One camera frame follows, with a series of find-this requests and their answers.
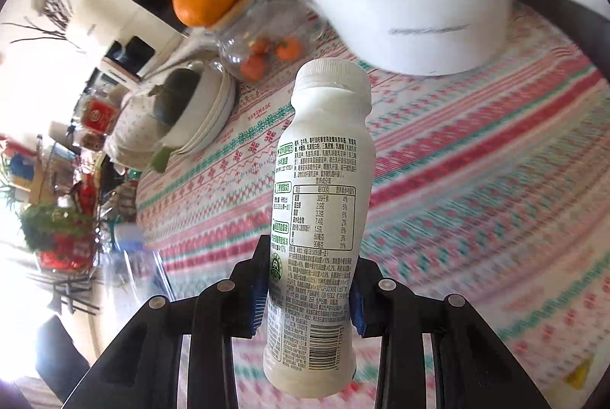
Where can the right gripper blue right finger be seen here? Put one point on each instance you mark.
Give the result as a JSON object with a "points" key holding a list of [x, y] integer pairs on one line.
{"points": [[472, 366]]}

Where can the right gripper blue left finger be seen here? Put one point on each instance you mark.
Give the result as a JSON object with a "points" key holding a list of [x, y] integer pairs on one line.
{"points": [[140, 368]]}

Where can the clear plastic water bottle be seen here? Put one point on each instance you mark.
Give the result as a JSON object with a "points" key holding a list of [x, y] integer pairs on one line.
{"points": [[134, 272]]}

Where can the white yogurt bottle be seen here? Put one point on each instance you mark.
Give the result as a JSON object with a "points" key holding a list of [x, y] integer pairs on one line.
{"points": [[324, 169]]}

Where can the green leafy vegetable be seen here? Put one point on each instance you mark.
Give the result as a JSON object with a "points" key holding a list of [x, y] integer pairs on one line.
{"points": [[43, 222]]}

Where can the patterned tablecloth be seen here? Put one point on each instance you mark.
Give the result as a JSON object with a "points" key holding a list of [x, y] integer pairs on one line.
{"points": [[493, 184]]}

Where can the white dotted cloth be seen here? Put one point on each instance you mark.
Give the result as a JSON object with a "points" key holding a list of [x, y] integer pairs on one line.
{"points": [[137, 133]]}

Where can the red label spice jar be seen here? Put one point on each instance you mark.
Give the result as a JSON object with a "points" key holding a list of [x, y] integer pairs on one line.
{"points": [[97, 115]]}

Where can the dark green squash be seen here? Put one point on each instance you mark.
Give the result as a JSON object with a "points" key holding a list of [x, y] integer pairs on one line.
{"points": [[173, 95]]}

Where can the white stacked bowls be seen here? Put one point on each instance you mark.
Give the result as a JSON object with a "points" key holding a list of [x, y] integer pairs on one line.
{"points": [[203, 118]]}

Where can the cream air fryer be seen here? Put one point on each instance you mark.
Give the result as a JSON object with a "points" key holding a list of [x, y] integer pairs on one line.
{"points": [[96, 24]]}

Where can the dried twig branches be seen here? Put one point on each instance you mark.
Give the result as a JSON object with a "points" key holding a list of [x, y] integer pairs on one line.
{"points": [[56, 16]]}

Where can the glass jar with tomatoes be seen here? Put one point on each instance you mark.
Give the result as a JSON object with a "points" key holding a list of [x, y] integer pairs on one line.
{"points": [[258, 38]]}

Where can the black wire rack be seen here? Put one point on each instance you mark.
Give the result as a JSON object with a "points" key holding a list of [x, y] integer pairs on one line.
{"points": [[66, 201]]}

